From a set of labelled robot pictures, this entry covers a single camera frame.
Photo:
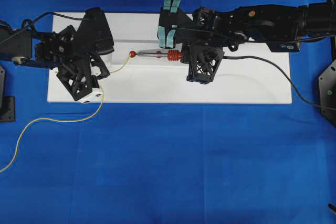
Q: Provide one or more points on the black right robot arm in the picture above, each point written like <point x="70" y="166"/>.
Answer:
<point x="281" y="28"/>

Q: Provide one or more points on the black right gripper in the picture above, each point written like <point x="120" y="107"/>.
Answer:
<point x="203" y="62"/>

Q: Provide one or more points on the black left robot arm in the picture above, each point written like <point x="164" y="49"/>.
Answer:
<point x="19" y="48"/>

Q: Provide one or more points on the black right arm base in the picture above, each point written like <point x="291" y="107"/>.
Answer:
<point x="327" y="92"/>

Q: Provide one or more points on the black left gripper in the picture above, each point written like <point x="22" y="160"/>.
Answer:
<point x="55" y="50"/>

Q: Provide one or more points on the red dot mark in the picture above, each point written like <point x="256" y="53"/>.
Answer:
<point x="132" y="54"/>
<point x="158" y="54"/>

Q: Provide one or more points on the middle red dot mark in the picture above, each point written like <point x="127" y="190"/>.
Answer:
<point x="158" y="54"/>

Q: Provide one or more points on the black taped right wrist camera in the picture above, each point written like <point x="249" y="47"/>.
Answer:
<point x="171" y="20"/>

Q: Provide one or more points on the red handled soldering iron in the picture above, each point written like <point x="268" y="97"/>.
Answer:
<point x="171" y="55"/>

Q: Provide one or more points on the white board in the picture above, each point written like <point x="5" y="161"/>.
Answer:
<point x="251" y="75"/>

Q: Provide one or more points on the left red dot mark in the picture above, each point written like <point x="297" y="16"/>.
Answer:
<point x="132" y="54"/>

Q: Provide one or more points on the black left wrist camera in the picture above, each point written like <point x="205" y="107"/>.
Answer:
<point x="94" y="34"/>

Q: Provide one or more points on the blue table cloth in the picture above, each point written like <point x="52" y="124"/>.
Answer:
<point x="129" y="163"/>

